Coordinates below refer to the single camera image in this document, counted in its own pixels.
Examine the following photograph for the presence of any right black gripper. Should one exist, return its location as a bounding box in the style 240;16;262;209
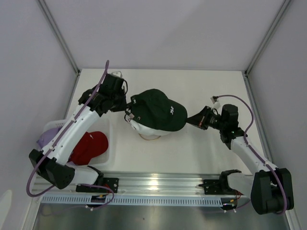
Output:
185;106;226;131

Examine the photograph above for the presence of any dark green baseball cap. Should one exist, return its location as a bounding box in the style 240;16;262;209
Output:
125;89;188;132

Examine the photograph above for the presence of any white baseball cap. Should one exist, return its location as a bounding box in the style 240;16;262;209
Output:
129;120;171;136

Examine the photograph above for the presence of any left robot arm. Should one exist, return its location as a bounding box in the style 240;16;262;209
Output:
29;71;128;192

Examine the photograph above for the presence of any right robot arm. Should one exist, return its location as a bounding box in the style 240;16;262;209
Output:
187;104;294;215

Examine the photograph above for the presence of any white plastic basket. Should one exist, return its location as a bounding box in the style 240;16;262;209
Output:
36;118;113;168

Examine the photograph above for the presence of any red baseball cap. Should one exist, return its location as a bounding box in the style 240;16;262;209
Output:
69;131;108;165

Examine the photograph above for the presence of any lavender baseball cap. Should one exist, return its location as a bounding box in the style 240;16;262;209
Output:
36;126;77;166

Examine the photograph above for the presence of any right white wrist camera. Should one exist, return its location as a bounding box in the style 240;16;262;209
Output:
210;96;221;110

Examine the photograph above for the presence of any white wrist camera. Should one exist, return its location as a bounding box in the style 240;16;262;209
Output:
110;71;123;78
210;96;221;110

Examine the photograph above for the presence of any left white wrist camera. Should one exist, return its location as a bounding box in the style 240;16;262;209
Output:
110;71;123;78

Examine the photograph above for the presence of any right aluminium frame post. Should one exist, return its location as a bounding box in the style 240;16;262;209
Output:
244;0;293;77

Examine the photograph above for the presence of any aluminium frame post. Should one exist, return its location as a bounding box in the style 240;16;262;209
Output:
244;0;293;77
37;0;81;75

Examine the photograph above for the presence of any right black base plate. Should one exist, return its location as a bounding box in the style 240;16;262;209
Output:
198;179;239;195

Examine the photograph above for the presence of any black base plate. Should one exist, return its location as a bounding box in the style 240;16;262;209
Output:
76;177;119;193
198;179;239;195

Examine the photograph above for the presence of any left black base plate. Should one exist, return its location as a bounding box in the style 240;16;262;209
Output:
76;177;119;193

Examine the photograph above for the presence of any aluminium mounting rail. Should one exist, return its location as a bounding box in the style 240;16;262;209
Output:
31;171;255;198

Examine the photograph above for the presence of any white slotted cable duct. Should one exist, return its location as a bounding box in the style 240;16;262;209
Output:
41;195;223;207

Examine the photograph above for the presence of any left aluminium frame post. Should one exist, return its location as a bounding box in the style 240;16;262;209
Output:
37;0;81;75

